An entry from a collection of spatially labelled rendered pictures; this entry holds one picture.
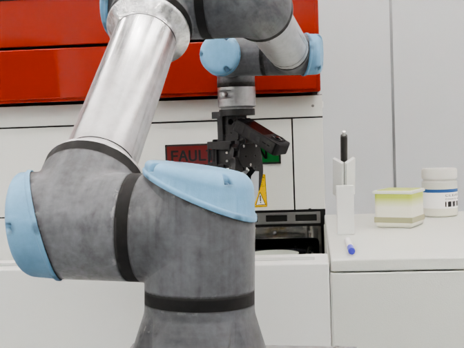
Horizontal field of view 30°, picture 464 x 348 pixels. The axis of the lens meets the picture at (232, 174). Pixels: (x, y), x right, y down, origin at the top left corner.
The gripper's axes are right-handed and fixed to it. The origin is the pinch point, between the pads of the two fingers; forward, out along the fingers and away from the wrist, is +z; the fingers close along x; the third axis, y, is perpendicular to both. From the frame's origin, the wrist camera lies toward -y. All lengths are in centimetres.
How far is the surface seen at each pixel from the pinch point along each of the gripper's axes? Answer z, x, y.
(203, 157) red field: -10.4, -6.3, 16.7
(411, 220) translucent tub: 1.3, -5.2, -32.5
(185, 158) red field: -10.2, -4.2, 20.0
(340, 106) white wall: -24, -150, 70
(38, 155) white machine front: -12, 13, 47
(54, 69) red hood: -30, 14, 39
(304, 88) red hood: -23.9, -14.7, -4.3
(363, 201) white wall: 13, -154, 63
